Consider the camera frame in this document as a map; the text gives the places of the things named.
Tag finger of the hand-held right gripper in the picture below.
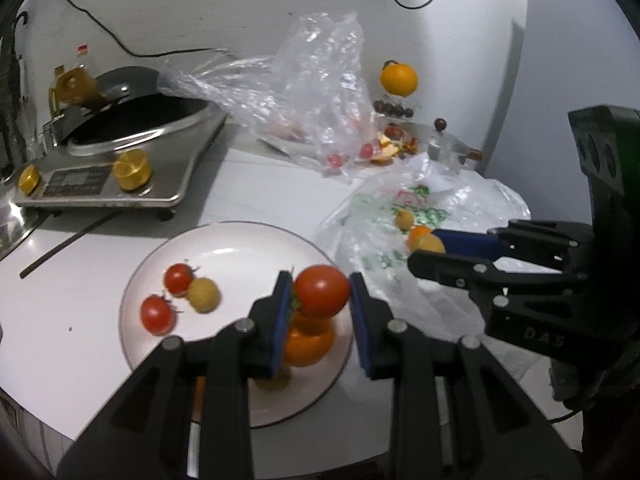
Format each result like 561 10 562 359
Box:
433 219 594 275
406 250 575 312

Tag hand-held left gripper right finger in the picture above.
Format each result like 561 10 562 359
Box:
349 272 584 480

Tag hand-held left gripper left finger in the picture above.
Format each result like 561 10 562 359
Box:
56 270 294 480

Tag yellow cherry tomato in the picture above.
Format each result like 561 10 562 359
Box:
186 277 221 314

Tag white plate with dark rim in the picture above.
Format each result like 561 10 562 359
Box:
118 221 355 429

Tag dark round fruits row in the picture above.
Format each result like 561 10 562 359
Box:
372 92 421 121

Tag orange tomato on plate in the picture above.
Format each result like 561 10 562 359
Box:
282 310 336 367

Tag yellow tomatoes on bag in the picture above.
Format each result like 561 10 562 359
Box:
406 225 433 251

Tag green printed plastic bag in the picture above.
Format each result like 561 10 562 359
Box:
314 152 532 376

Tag orange peel pile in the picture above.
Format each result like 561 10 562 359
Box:
372 125 421 166

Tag large orange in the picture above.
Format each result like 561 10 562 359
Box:
380 60 418 97

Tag steel induction cooker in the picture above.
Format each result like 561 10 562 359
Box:
14 105 228 221

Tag clear plastic bag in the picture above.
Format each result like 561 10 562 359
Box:
159 12 376 181

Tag black stick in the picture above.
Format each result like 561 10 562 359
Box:
19 211 121 279

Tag steel pot with wooden handle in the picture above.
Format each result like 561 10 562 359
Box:
425 137 483 172

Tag black power cable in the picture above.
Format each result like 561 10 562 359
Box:
61 0 223 58

